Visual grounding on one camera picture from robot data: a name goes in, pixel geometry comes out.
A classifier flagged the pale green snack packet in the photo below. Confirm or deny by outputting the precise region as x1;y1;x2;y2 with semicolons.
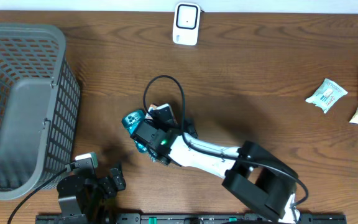
305;78;348;114

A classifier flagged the blue Listerine mouthwash bottle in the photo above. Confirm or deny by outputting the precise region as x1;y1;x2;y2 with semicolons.
121;110;147;153

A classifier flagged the grey plastic mesh basket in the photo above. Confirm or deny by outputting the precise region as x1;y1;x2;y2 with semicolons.
0;23;81;200

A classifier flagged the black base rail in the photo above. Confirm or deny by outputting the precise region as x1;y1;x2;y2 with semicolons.
35;212;347;224

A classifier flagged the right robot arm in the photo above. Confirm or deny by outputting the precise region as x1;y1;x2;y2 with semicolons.
122;108;300;223

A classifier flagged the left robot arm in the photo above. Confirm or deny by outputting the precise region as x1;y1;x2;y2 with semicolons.
57;158;126;223

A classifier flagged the white barcode scanner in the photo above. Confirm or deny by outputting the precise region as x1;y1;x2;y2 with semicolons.
172;2;201;46

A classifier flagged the small orange tissue pack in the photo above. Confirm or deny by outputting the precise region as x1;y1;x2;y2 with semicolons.
145;104;157;119

